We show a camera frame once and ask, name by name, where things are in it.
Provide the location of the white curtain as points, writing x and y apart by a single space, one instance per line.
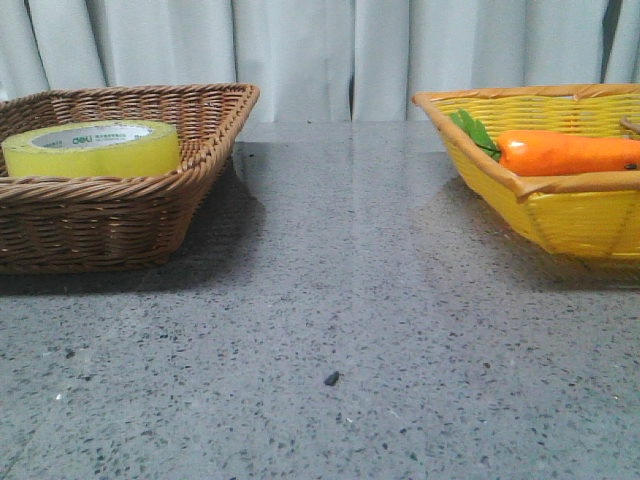
318 60

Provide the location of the yellow tape roll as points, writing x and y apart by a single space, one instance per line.
112 148

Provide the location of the small black debris chip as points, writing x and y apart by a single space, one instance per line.
332 379

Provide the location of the yellow woven basket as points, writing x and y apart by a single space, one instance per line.
593 215

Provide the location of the orange toy carrot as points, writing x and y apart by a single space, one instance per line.
550 153

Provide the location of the brown wicker basket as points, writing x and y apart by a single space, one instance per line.
51 225

